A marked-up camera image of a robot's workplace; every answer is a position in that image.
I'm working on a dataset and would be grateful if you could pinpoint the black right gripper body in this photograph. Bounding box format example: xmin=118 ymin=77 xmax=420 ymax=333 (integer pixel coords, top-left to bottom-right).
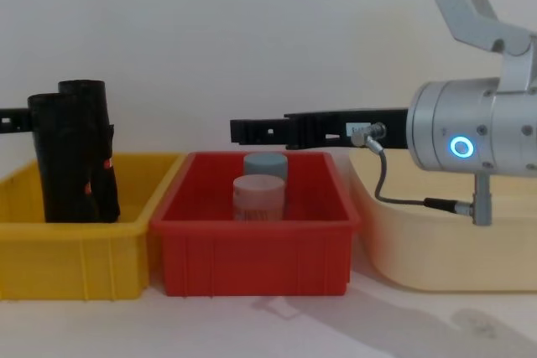
xmin=284 ymin=107 xmax=409 ymax=151

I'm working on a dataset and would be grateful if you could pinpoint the jar with grey lid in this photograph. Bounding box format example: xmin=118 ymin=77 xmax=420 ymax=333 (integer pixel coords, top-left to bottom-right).
xmin=242 ymin=153 xmax=289 ymax=209

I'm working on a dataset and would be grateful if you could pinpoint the black roll with orange marks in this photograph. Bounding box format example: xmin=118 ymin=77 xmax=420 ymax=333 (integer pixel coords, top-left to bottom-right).
xmin=58 ymin=78 xmax=123 ymax=224
xmin=27 ymin=92 xmax=102 ymax=224

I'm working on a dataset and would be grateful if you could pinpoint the jar with pale pink lid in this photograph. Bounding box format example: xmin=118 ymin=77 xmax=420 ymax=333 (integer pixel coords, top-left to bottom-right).
xmin=232 ymin=174 xmax=287 ymax=222

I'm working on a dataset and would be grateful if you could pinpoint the red plastic bin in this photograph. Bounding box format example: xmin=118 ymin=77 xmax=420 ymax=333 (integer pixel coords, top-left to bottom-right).
xmin=149 ymin=151 xmax=363 ymax=298

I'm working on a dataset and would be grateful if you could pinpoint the yellow plastic bin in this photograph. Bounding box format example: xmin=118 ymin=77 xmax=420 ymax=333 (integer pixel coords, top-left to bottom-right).
xmin=0 ymin=152 xmax=188 ymax=302

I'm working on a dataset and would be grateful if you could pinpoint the cream plastic bin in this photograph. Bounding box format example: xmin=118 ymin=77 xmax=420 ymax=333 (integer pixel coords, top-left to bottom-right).
xmin=347 ymin=149 xmax=537 ymax=293

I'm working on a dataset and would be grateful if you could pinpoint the thin grey wrist cable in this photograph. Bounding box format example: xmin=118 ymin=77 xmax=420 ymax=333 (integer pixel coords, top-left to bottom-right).
xmin=351 ymin=120 xmax=477 ymax=213

